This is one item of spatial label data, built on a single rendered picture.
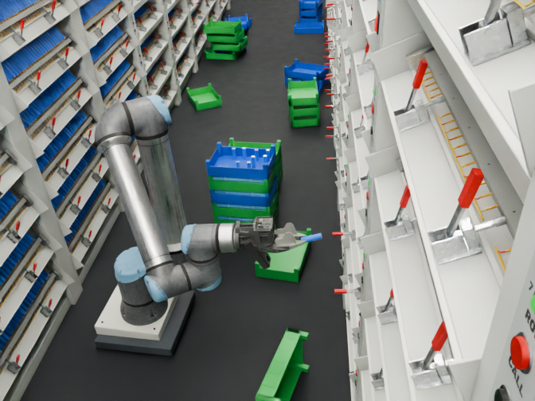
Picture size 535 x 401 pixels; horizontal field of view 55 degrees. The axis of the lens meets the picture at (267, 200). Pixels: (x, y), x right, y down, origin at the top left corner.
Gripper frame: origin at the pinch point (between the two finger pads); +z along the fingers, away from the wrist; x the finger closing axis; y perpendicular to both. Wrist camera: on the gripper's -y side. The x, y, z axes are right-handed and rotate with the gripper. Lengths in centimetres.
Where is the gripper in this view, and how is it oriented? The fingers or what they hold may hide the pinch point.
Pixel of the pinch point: (302, 240)
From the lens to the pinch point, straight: 157.3
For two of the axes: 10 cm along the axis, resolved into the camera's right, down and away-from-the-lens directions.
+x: 0.8, -5.7, 8.2
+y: -1.0, -8.2, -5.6
